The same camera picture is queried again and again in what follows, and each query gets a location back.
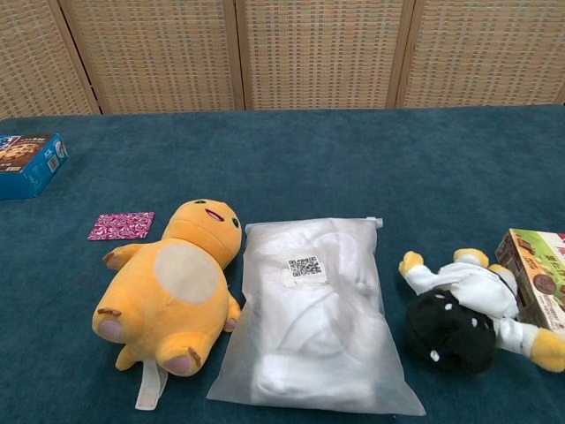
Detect pink glitter card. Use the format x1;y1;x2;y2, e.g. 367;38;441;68
87;211;156;242

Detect blue carpet table cover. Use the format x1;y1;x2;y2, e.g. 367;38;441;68
0;104;565;424

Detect white clothes in plastic bag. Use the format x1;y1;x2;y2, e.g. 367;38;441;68
206;216;427;417

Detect orange plush toy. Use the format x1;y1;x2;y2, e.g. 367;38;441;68
91;198;244;412

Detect woven bamboo folding screen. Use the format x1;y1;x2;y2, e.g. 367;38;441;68
0;0;565;120

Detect black white plush doll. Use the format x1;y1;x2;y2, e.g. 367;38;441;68
398;247;565;376

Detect blue chocolate cookie box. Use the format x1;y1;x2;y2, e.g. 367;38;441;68
0;133;70;201

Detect green red biscuit box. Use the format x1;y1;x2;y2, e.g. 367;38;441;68
494;228;565;332

